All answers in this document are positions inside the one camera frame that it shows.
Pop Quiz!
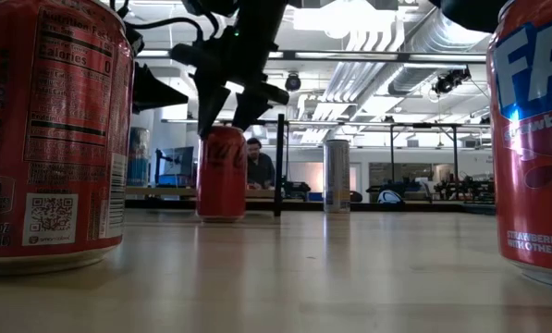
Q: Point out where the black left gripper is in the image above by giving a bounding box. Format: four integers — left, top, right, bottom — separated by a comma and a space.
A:
122, 22, 190, 115

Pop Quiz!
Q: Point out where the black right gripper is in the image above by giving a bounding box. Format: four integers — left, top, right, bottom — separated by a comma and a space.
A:
170, 27, 289, 139

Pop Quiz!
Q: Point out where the blue silver slim can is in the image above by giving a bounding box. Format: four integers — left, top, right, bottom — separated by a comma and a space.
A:
129, 127, 151, 188

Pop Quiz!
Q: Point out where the red zero sugar cola can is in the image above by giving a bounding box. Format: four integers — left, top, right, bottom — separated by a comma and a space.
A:
0, 0, 136, 278
195, 124, 248, 223

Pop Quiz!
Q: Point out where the white slim beverage can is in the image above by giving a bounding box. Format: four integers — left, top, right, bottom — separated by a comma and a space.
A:
323, 139, 351, 215

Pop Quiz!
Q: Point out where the red strawberry Fanta can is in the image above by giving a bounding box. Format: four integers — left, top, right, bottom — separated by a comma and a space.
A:
486, 0, 552, 291

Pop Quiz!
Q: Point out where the computer monitor on arm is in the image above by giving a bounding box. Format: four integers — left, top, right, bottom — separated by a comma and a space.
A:
153, 146, 196, 188

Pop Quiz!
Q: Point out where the person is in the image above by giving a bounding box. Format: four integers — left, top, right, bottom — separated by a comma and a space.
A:
246, 137, 276, 191

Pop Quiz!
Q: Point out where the white blue helmet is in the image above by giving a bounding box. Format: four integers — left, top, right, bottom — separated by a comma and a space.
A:
376, 189, 404, 204

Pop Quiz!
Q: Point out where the black equipment rack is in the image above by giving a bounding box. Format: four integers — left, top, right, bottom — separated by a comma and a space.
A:
435, 173, 496, 204

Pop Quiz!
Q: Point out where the black overhead camera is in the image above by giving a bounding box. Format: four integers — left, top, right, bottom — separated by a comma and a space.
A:
284, 71, 302, 93

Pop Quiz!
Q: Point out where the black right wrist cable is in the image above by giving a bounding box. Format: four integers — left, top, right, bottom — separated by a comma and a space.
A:
129, 16, 205, 45

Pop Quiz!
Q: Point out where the wooden shelf black metal frame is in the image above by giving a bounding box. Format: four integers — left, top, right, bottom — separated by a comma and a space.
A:
126, 113, 287, 218

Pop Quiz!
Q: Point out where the black background gantry frame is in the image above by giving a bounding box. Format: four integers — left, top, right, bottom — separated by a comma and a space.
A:
162, 117, 492, 184

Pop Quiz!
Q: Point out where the black ceiling camera cluster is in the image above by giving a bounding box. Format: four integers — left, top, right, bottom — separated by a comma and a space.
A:
431, 67, 473, 97

